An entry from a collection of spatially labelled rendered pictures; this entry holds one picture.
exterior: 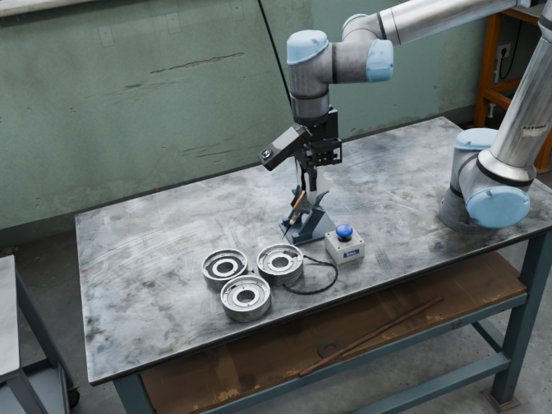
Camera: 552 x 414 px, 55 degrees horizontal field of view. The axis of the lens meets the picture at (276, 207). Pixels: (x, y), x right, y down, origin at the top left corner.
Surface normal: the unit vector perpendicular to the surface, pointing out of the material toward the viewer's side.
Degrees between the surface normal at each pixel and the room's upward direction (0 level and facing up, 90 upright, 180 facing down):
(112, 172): 90
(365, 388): 0
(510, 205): 98
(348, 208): 0
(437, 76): 90
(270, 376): 0
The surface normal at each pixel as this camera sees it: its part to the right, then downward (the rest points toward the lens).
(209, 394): -0.09, -0.81
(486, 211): -0.12, 0.69
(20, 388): 0.41, 0.51
